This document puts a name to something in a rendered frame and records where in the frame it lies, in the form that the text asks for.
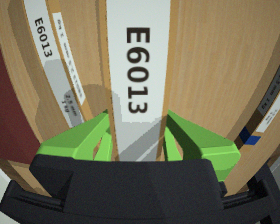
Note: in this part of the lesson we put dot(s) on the brown rectangular box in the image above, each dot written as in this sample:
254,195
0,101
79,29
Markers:
138,46

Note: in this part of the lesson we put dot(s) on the long tan cardboard box with blue bands and white label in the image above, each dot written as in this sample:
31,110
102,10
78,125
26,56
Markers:
262,117

